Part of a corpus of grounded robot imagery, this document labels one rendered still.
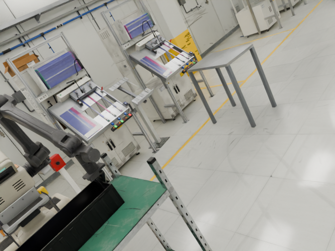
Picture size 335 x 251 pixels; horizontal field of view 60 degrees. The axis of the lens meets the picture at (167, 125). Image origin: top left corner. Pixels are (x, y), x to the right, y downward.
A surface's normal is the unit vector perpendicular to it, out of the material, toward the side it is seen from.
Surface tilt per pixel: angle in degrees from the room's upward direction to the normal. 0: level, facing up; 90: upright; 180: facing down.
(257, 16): 90
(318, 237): 0
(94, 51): 90
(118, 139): 90
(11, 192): 98
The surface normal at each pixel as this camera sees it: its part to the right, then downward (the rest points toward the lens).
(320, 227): -0.46, -0.82
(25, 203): 0.64, -0.03
